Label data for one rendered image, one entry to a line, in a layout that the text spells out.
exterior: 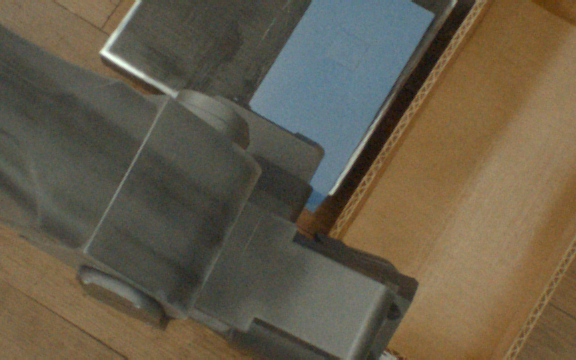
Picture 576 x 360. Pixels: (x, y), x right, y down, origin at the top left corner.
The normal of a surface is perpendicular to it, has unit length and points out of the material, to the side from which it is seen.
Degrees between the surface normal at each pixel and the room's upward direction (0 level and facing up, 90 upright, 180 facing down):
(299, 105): 0
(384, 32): 0
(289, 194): 60
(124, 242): 38
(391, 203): 0
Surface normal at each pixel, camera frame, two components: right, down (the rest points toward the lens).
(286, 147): -0.21, 0.19
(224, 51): 0.03, -0.25
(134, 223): 0.57, 0.06
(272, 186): 0.47, -0.84
